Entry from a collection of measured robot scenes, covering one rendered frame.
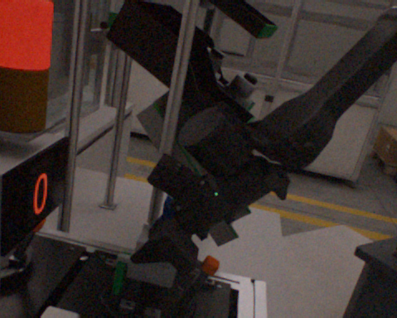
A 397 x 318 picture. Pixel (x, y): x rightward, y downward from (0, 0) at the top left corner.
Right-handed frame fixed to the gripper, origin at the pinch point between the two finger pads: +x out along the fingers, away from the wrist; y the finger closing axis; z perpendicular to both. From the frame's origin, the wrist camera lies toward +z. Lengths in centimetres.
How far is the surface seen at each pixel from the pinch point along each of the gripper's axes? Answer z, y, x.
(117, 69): 36, -166, 36
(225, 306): -16.4, -4.9, 0.3
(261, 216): -31, -69, 2
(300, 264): -38, -46, -4
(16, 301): 5.2, 6.0, 19.3
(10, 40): 24.7, 21.2, -11.5
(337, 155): -144, -403, -21
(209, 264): -6.6, 1.1, -4.4
